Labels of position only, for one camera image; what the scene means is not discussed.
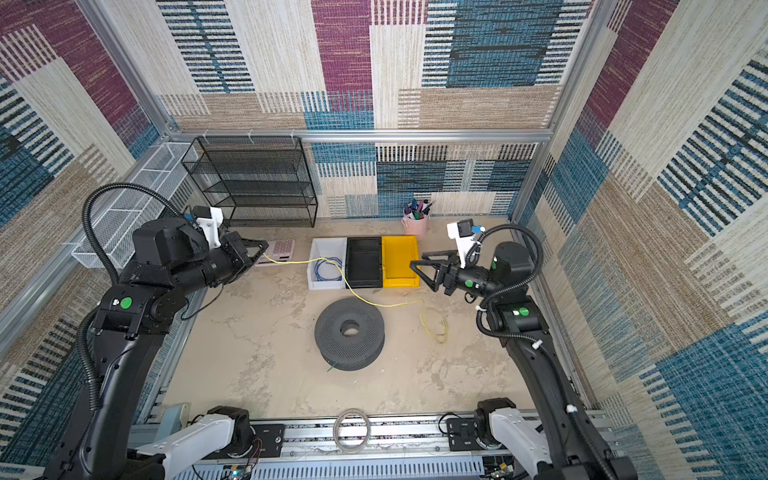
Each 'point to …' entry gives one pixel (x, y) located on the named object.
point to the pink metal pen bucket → (416, 227)
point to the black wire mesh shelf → (260, 181)
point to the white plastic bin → (324, 274)
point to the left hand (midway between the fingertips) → (269, 237)
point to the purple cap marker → (407, 210)
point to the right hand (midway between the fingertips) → (417, 266)
